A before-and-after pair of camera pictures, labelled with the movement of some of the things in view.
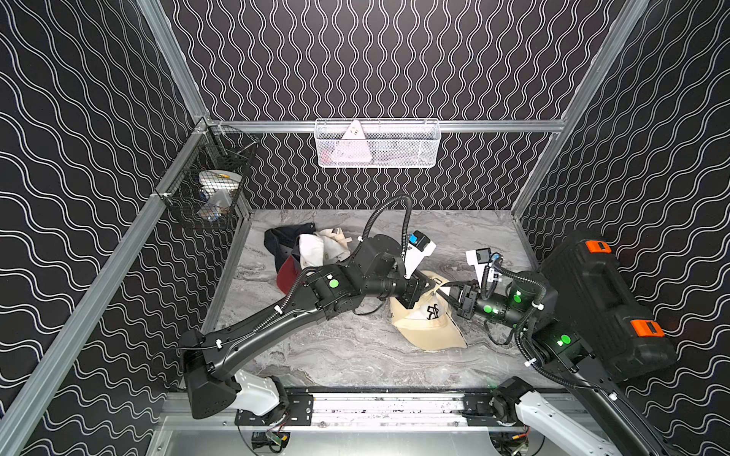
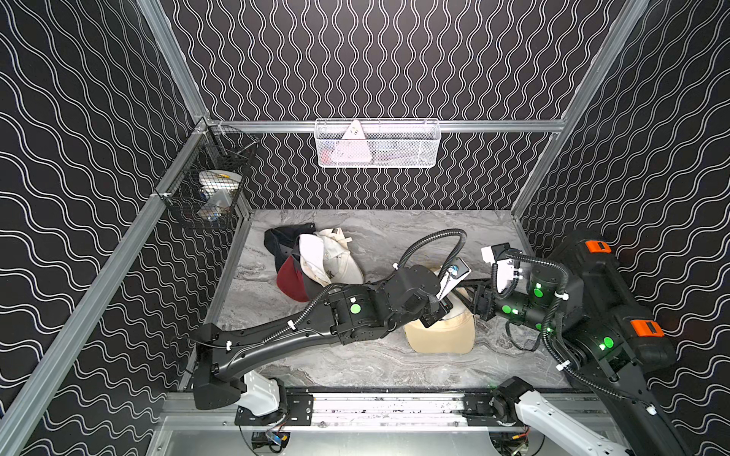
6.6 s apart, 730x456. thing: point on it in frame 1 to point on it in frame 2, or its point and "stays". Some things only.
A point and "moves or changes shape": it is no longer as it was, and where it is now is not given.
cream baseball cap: x=335 y=244 stays
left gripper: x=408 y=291 to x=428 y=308
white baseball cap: x=311 y=251 stays
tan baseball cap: x=428 y=325 moves or changes shape
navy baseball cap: x=283 y=241 stays
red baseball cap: x=288 y=274 stays
